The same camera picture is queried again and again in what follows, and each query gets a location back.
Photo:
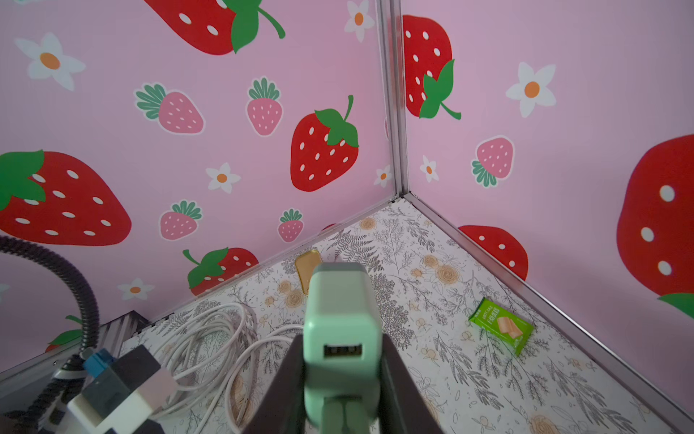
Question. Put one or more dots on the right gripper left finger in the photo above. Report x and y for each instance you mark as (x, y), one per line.
(282, 409)

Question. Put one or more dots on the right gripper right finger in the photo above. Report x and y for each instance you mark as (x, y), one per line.
(401, 408)

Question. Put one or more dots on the green charger plug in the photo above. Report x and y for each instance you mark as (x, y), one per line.
(342, 348)

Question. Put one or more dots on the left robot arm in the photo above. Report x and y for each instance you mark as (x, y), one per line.
(37, 285)

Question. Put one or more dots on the green snack packet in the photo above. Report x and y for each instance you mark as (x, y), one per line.
(501, 323)

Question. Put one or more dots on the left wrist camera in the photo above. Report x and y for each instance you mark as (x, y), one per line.
(123, 396)

